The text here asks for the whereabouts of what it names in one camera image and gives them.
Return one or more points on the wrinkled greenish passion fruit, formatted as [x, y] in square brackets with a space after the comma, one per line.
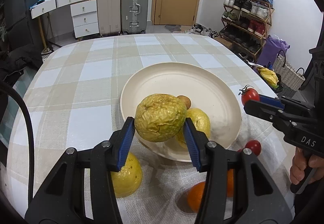
[159, 117]

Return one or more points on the red tomato with stem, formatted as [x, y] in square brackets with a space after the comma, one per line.
[248, 93]

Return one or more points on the black jacket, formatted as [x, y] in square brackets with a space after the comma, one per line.
[18, 59]

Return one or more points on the purple plastic bag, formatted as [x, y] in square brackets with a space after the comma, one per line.
[271, 49]

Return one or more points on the small longan in plate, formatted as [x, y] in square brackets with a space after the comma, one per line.
[185, 100]

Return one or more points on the beige suitcase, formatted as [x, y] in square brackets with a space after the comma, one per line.
[109, 16]

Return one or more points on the black refrigerator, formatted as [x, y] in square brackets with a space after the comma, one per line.
[21, 28]

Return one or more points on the silver aluminium suitcase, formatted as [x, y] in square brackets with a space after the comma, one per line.
[134, 16]

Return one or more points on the orange mandarin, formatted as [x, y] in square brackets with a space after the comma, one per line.
[230, 183]
[195, 196]

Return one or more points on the smooth yellow passion fruit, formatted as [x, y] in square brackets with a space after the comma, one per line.
[129, 178]

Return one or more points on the cream round plate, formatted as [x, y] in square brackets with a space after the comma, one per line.
[206, 92]

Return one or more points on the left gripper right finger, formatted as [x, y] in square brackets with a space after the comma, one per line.
[256, 197]

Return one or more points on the person's right hand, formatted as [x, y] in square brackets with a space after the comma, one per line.
[299, 163]

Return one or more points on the yellow passion fruit in plate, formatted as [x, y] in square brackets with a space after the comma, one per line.
[201, 122]

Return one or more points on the beige checkered tablecloth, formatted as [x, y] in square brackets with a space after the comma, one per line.
[81, 95]

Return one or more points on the white drawer desk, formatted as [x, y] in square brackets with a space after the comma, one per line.
[83, 13]

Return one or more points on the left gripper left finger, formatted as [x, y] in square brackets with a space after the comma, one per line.
[79, 188]

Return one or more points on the woven tote basket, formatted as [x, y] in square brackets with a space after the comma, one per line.
[291, 78]

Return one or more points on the wooden shoe rack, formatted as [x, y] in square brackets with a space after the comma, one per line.
[246, 24]

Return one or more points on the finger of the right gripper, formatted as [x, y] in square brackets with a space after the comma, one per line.
[264, 111]
[272, 100]

